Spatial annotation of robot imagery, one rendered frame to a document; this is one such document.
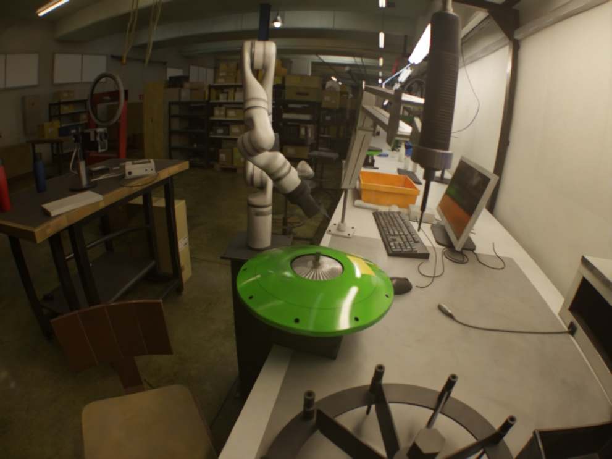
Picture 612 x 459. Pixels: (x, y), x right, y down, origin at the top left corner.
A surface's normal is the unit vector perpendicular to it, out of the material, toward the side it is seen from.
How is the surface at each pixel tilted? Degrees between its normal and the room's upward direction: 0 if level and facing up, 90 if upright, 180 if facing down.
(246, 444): 0
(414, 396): 4
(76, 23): 90
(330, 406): 4
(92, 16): 90
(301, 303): 21
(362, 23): 90
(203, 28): 90
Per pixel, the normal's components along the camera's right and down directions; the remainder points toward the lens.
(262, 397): 0.07, -0.92
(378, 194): -0.11, 0.44
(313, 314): 0.04, -0.69
